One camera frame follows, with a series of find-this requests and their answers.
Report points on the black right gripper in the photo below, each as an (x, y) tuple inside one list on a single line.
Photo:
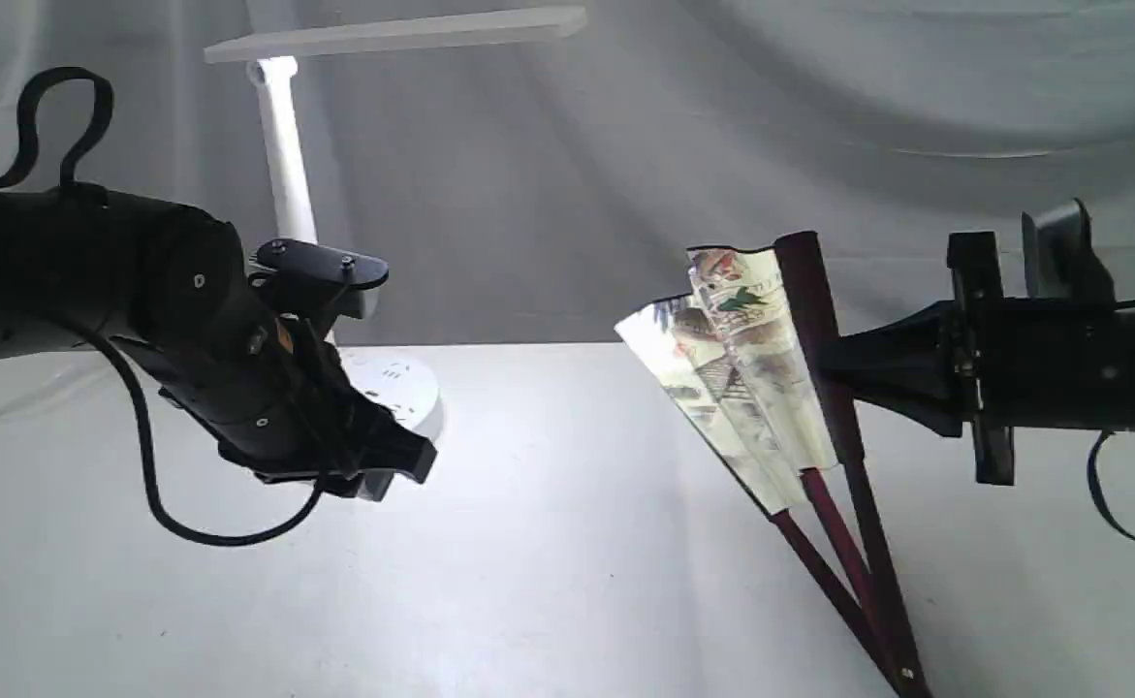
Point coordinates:
[(922, 343)]

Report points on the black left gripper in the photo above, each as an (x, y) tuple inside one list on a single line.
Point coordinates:
[(270, 387)]

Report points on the painted paper folding fan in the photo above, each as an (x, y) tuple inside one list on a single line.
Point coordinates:
[(733, 354)]

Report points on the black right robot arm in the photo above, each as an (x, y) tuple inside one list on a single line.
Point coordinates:
[(1060, 365)]

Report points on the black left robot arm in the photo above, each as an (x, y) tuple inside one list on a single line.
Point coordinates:
[(84, 256)]

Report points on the grey backdrop curtain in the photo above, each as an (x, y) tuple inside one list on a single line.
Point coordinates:
[(536, 193)]

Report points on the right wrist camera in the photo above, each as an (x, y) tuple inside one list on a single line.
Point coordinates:
[(1059, 261)]

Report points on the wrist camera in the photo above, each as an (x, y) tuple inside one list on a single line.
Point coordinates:
[(316, 281), (1059, 261)]

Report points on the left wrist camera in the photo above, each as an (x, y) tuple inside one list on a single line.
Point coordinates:
[(316, 281)]

